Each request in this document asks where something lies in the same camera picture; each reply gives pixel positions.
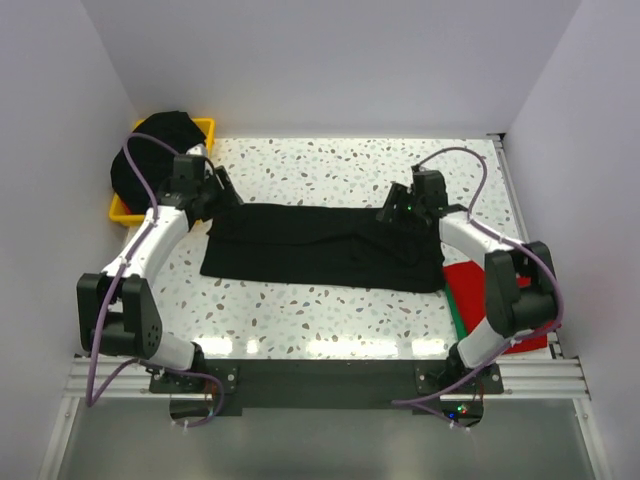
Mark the black t shirt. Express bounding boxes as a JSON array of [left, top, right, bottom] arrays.
[[200, 204, 445, 294]]

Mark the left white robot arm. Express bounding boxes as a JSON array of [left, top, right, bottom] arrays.
[[76, 154, 242, 371]]

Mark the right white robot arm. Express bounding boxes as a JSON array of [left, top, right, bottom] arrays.
[[377, 167, 561, 379]]

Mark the black shirts pile in bin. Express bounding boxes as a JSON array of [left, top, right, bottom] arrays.
[[110, 110, 209, 214]]

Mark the yellow plastic bin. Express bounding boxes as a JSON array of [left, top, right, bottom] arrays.
[[108, 117, 216, 227]]

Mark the folded red t shirt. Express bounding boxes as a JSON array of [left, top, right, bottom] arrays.
[[443, 258, 557, 354]]

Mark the folded green t shirt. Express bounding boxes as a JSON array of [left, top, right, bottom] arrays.
[[444, 284, 468, 340]]

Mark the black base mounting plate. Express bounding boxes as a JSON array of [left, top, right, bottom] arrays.
[[146, 359, 504, 426]]

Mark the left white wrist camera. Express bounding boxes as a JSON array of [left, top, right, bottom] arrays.
[[187, 144, 209, 157]]

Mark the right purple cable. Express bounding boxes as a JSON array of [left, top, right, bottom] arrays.
[[391, 146, 566, 418]]

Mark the purple cable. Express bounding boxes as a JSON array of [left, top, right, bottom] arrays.
[[391, 146, 566, 418], [85, 131, 226, 427]]

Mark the aluminium extrusion rail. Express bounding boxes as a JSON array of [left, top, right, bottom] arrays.
[[63, 358, 591, 400]]

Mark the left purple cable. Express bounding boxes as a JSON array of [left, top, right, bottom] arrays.
[[85, 131, 226, 427]]

